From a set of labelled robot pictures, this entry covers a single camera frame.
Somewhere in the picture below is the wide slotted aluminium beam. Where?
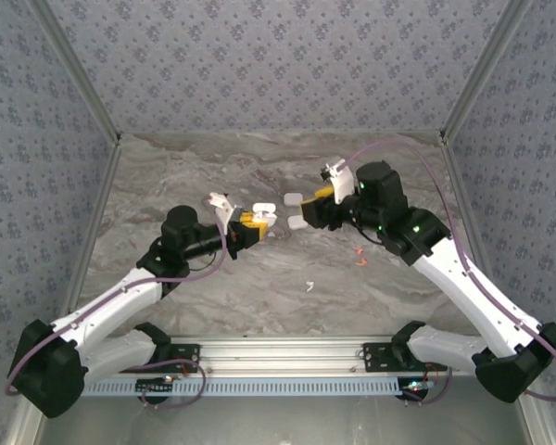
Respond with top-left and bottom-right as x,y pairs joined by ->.
81,336 -> 478,377

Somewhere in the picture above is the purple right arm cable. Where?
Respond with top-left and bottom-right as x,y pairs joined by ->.
345,140 -> 556,408

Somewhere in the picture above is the short aluminium frame post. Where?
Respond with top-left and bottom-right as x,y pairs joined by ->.
516,400 -> 555,445
4,407 -> 45,445

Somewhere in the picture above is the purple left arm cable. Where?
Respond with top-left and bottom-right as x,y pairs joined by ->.
4,197 -> 209,410

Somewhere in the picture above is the grey metal panel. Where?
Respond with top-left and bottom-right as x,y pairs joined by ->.
36,377 -> 534,445

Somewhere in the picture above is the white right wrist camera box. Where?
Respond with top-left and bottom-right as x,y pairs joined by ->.
321,159 -> 356,206

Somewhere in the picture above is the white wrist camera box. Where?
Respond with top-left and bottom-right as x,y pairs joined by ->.
208,192 -> 242,222
321,159 -> 356,206

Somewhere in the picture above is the slotted pale cable duct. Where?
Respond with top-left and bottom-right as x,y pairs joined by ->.
82,377 -> 439,399

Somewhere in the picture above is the small black circuit board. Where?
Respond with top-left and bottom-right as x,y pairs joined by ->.
399,378 -> 436,395
135,375 -> 175,394

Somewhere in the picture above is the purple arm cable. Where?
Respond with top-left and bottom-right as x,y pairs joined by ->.
345,140 -> 556,408
4,197 -> 209,410

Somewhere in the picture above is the aluminium table edge rail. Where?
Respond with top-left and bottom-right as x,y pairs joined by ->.
439,136 -> 504,316
57,136 -> 124,316

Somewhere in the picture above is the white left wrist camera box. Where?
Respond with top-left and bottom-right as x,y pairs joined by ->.
208,192 -> 242,222

